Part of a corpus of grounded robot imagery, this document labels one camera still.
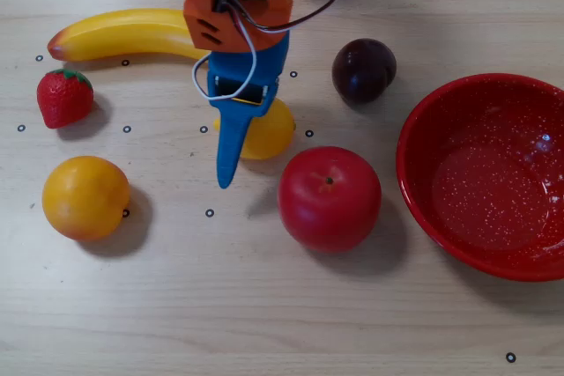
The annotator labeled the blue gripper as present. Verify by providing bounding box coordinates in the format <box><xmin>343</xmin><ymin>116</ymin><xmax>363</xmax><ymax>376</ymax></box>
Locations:
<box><xmin>206</xmin><ymin>32</ymin><xmax>292</xmax><ymax>190</ymax></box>

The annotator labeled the yellow lemon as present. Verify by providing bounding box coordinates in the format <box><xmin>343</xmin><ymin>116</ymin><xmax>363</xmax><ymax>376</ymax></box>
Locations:
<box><xmin>213</xmin><ymin>97</ymin><xmax>296</xmax><ymax>161</ymax></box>

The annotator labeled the red speckled bowl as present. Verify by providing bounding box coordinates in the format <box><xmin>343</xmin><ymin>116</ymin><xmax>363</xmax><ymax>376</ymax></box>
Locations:
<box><xmin>395</xmin><ymin>72</ymin><xmax>564</xmax><ymax>283</ymax></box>

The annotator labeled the red apple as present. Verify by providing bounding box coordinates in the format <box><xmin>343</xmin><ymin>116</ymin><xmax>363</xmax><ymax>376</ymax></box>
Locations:
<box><xmin>277</xmin><ymin>145</ymin><xmax>382</xmax><ymax>254</ymax></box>

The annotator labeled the yellow banana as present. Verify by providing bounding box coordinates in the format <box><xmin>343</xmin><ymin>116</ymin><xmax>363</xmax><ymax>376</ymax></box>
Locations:
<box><xmin>47</xmin><ymin>8</ymin><xmax>211</xmax><ymax>63</ymax></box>

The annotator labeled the dark purple plum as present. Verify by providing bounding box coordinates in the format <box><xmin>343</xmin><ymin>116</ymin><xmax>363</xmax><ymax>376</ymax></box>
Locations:
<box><xmin>331</xmin><ymin>38</ymin><xmax>397</xmax><ymax>105</ymax></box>

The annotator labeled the orange fruit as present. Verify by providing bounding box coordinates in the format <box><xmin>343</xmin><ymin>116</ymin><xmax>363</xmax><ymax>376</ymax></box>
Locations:
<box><xmin>41</xmin><ymin>155</ymin><xmax>131</xmax><ymax>243</ymax></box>

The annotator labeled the red strawberry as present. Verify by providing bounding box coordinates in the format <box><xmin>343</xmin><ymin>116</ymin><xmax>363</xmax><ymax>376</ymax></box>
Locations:
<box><xmin>36</xmin><ymin>68</ymin><xmax>95</xmax><ymax>129</ymax></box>

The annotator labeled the white red servo cable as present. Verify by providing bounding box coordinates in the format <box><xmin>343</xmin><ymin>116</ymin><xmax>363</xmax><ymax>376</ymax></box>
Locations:
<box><xmin>192</xmin><ymin>0</ymin><xmax>343</xmax><ymax>102</ymax></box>

